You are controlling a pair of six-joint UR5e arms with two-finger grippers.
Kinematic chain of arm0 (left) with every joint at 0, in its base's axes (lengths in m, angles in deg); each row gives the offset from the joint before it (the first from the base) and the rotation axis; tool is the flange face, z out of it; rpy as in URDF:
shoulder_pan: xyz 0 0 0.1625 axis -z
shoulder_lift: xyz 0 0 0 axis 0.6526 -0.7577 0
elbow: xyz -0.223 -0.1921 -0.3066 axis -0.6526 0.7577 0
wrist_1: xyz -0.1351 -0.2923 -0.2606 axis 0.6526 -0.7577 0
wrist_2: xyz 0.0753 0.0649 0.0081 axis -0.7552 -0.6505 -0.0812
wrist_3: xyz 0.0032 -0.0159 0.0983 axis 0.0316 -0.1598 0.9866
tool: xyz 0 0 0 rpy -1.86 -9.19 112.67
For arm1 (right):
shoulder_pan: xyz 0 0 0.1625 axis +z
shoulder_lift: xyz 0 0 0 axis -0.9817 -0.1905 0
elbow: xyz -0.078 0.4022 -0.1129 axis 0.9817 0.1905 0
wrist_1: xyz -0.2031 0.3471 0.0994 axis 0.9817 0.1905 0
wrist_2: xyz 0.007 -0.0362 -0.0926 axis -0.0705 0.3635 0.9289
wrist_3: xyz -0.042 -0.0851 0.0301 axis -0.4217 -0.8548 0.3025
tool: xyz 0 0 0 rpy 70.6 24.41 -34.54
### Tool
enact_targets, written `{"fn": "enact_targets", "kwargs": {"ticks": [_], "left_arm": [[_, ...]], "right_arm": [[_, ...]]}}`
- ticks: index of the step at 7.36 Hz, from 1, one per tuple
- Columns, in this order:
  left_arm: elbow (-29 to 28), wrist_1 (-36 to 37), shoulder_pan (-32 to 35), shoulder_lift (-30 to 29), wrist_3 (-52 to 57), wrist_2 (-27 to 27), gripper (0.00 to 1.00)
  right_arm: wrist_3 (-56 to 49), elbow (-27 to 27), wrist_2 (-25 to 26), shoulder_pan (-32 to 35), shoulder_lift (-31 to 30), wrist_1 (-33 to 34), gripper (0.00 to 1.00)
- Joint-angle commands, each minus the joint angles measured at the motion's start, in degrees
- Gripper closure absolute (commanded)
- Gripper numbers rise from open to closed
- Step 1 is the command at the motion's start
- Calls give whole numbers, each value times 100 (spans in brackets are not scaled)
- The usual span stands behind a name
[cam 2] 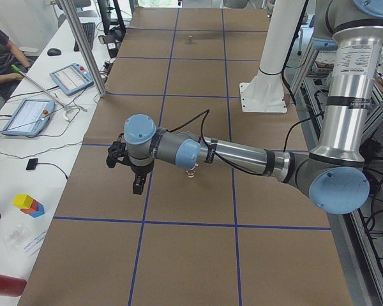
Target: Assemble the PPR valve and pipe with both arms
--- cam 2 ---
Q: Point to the black computer mouse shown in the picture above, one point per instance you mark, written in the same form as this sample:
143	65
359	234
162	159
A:
53	52

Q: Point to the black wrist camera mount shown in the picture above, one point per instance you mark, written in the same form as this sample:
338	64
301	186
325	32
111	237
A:
117	153

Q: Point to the seated person in grey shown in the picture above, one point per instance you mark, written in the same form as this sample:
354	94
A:
10	54

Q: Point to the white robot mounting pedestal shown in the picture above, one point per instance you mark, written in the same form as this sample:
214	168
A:
265	94

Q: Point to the black keyboard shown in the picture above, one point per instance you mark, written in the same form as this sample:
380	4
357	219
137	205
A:
89	32

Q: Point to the near blue teach pendant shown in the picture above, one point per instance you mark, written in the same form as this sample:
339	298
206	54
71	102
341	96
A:
30	117

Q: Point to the yellow wooden block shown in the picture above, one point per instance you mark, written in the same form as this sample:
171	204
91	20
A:
23	201

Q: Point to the blue wooden block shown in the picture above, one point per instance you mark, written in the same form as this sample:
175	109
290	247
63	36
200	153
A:
39	212

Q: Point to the far blue teach pendant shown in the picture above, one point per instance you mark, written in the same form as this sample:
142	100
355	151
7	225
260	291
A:
72	78

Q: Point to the red wooden block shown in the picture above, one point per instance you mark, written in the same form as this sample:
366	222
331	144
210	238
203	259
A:
34	208

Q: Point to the white brass PPR valve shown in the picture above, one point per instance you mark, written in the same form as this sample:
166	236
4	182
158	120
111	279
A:
192	171

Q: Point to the aluminium frame post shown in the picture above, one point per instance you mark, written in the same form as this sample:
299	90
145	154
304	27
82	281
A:
71	15

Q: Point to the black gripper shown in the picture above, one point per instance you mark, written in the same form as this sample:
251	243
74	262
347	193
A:
141	169

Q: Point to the brown paper table mat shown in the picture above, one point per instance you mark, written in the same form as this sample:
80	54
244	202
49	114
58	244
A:
220	238

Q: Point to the metal rod green tip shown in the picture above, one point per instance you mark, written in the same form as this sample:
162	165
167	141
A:
17	70

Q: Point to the red cylinder bottle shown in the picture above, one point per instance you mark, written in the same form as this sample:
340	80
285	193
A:
11	286

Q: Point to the small black puck device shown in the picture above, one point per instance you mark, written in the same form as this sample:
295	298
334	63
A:
32	164

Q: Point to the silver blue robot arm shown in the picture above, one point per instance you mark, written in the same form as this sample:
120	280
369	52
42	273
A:
331	173

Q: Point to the clear plastic bag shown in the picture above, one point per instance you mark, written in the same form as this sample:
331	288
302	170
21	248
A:
16	238

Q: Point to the blue teach pendant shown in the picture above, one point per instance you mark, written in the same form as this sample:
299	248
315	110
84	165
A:
30	117
72	78

